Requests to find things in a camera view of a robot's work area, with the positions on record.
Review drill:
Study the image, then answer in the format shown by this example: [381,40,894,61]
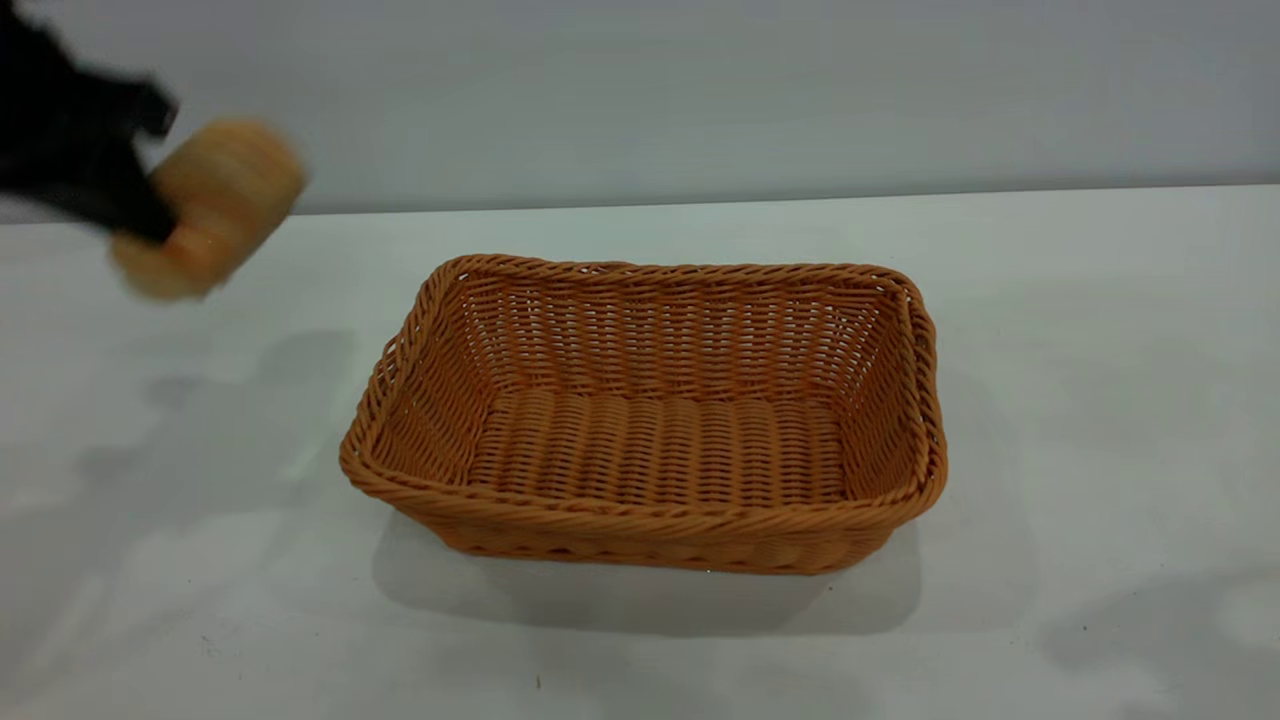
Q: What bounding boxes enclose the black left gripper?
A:
[0,0,181,246]

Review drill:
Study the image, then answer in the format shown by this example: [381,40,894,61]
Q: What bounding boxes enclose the ridged golden bread loaf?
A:
[108,118,309,302]

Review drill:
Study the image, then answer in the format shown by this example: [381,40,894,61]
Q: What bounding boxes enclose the orange woven wicker basket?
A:
[338,252,949,576]

